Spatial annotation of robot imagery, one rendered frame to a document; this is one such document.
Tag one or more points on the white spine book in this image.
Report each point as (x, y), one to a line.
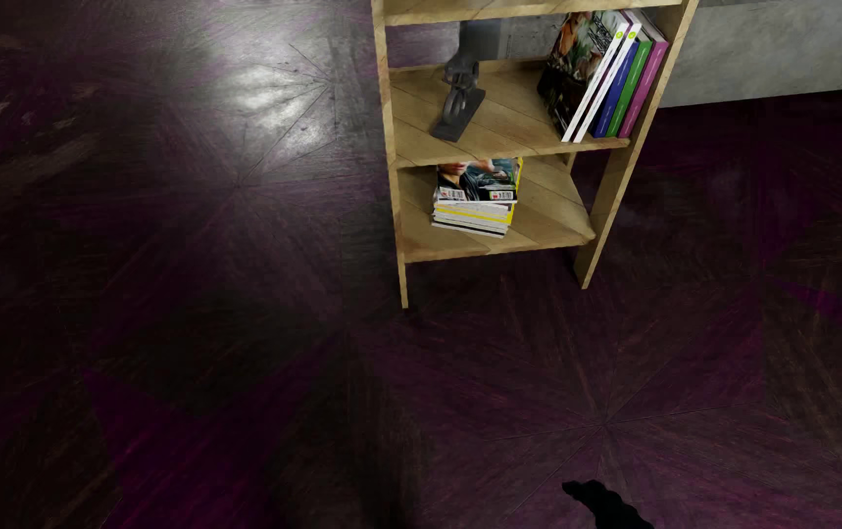
(614, 73)

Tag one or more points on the stack of colourful magazines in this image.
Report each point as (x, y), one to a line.
(476, 202)

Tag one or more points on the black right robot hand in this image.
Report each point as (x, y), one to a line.
(608, 509)

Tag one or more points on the green spine book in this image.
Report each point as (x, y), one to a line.
(634, 81)

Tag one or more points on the magenta spine book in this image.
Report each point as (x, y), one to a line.
(647, 77)

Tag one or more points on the dark abstract metal sculpture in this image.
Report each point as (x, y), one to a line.
(458, 103)

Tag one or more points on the blue spine book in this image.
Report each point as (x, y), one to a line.
(618, 92)

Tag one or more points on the book with illustrated cover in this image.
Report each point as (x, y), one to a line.
(575, 66)

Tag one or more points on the light wood shelf unit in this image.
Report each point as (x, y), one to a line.
(494, 103)

